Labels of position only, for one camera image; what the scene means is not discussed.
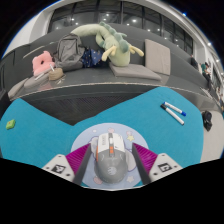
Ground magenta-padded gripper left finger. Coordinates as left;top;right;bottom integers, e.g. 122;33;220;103
41;143;92;185

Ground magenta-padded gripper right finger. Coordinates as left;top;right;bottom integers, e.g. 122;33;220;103
132;142;184;186

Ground grey and white computer mouse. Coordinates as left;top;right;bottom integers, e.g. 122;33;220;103
93;132;129;184

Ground white marker with black cap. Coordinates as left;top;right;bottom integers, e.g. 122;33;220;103
160;104;185;126

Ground black bag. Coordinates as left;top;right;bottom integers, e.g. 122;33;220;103
201;110;214;132

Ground green rectangular case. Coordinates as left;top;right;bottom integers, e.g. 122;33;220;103
5;118;17;131

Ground beige woven pouch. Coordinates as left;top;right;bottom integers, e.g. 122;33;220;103
48;67;65;82

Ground round grey seat cushion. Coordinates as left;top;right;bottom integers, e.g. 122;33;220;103
23;71;51;89

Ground flat grey square cushion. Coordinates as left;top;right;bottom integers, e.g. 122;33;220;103
109;63;162;82

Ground light grey seat cushion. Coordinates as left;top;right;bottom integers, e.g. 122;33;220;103
7;78;29;99

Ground navy blue patterned bag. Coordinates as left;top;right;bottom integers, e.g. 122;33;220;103
80;48;104;69

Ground upright grey square cushion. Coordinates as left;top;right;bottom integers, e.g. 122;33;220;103
144;38;172;76

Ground pink plush pillow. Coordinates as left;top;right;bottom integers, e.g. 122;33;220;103
31;50;56;78

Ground person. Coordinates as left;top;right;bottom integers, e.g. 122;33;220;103
199;61;213;81

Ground grey backpack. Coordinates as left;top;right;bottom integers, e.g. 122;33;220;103
54;33;87;72

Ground green dragon plush toy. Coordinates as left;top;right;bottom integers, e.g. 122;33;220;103
70;21;145;67

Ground dark glass window row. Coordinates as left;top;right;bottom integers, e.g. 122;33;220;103
47;0;194;56

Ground ceiling lights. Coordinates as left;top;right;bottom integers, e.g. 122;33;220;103
181;11;221;68

